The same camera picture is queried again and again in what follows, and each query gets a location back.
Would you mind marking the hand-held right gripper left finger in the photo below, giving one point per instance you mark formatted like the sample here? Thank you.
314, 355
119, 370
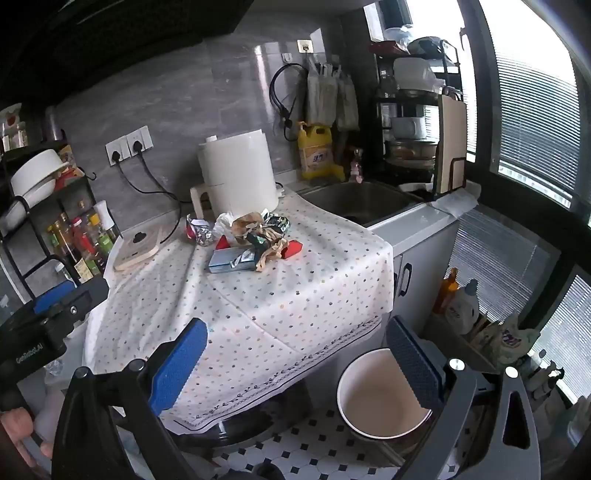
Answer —
180, 364

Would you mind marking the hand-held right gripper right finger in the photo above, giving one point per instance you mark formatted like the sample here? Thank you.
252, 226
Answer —
413, 364

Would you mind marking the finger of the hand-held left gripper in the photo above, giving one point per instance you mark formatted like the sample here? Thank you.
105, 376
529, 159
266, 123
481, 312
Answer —
53, 300

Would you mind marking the white round bucket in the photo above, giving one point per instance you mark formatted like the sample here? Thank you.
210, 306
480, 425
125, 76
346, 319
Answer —
378, 401

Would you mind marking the red silver snack wrapper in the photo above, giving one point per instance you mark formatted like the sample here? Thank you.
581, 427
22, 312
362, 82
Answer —
199, 233

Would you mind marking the person's left hand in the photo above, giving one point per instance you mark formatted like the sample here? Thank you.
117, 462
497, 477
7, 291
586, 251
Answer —
18, 427

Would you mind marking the red cap sauce bottle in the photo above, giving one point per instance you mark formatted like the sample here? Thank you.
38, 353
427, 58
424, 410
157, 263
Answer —
84, 242

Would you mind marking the green label bottle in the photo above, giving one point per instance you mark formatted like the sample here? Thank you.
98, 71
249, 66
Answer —
98, 237

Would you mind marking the white cleaner bottle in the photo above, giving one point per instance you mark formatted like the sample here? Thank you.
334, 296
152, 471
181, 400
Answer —
464, 304

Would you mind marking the orange bottle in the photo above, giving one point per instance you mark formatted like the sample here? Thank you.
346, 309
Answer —
448, 290

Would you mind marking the printed refill pouch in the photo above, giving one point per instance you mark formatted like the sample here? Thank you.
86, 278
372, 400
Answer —
508, 339

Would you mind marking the beige appliance base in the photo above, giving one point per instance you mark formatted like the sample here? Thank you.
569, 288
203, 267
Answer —
138, 251

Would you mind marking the white cap oil bottle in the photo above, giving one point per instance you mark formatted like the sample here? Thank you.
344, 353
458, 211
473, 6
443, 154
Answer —
106, 217

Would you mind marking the white sink cabinet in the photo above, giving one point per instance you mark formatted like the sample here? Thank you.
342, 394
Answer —
425, 258

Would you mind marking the black spice rack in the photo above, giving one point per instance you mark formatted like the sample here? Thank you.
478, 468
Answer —
69, 194

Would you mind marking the flat blue box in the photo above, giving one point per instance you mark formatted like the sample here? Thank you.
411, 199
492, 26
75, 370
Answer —
222, 264

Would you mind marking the silver foil piece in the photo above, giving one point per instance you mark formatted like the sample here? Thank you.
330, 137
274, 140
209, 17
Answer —
242, 261

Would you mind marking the small red triangular wrapper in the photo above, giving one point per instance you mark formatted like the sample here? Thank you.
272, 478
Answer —
223, 244

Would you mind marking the large white bowl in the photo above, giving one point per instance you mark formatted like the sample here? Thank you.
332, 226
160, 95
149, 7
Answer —
37, 173

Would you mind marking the crumpled beige wrapper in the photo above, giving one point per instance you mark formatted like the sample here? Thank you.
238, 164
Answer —
270, 256

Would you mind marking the dark green wrapper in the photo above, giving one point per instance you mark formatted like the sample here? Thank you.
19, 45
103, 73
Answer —
256, 240

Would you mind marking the crumpled white plastic wrap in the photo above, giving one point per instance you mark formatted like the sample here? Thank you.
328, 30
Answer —
225, 221

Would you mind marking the crumpled brown paper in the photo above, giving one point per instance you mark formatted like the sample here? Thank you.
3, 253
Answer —
247, 224

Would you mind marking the red candy wrapper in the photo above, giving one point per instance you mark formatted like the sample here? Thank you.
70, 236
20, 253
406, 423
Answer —
292, 249

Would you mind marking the white cloth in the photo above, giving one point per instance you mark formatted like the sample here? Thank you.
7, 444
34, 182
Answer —
455, 201

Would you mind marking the green silver wrapper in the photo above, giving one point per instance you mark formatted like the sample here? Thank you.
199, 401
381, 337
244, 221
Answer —
277, 224

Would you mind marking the steel sink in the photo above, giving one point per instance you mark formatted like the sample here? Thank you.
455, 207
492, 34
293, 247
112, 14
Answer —
360, 198

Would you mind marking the white air fryer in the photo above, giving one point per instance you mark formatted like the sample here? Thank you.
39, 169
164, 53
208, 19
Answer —
235, 175

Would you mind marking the small pink bottle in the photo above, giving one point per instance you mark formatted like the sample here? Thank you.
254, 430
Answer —
355, 166

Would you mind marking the stacked glass bowls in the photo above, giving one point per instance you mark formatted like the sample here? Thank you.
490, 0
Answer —
411, 152

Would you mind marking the beige cutting board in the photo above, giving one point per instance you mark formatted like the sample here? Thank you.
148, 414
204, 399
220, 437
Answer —
451, 138

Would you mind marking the yellow detergent bottle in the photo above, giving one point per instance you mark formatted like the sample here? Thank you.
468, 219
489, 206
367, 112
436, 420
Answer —
316, 154

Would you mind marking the white pot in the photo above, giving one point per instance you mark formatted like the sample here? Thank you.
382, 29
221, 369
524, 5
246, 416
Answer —
408, 128

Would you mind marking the black dish rack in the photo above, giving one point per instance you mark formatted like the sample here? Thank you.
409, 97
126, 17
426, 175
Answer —
383, 106

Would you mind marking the window blind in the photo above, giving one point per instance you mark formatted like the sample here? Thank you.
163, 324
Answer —
535, 124

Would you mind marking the black range hood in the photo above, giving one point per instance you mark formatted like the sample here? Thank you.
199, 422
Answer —
115, 37

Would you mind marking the hanging clear plastic packet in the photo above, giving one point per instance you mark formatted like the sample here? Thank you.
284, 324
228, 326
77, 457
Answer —
321, 94
347, 101

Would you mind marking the white lidded container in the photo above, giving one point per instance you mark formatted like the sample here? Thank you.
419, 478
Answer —
413, 74

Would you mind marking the clear plastic bag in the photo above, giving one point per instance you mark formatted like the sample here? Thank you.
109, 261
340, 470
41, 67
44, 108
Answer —
404, 34

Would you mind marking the white wall socket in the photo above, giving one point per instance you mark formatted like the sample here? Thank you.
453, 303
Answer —
138, 142
115, 152

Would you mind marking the small single wall socket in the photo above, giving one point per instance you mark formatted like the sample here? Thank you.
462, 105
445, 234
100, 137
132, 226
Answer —
304, 46

